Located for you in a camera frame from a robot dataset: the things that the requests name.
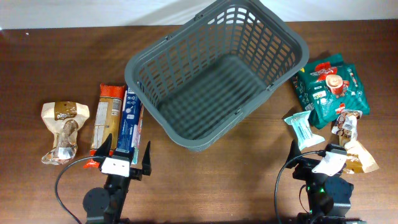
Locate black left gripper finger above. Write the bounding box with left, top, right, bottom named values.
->
left=142, top=141, right=152, bottom=175
left=93, top=134, right=113, bottom=162

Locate blue tissue pack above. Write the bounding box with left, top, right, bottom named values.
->
left=116, top=88, right=144, bottom=165

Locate beige brown snack pouch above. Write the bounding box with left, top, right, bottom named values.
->
left=41, top=101, right=90, bottom=165

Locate orange biscuit packet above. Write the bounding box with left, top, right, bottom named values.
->
left=90, top=83, right=126, bottom=156

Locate beige chocolate snack pouch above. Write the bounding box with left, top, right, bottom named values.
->
left=331, top=109, right=379, bottom=174

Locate green coffee sachet bag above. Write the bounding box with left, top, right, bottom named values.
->
left=291, top=54, right=370, bottom=129

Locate grey plastic basket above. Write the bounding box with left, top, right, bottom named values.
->
left=124, top=0, right=309, bottom=152

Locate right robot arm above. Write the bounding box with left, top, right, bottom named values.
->
left=286, top=140, right=365, bottom=224

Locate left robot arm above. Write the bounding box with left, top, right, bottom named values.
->
left=83, top=134, right=152, bottom=223

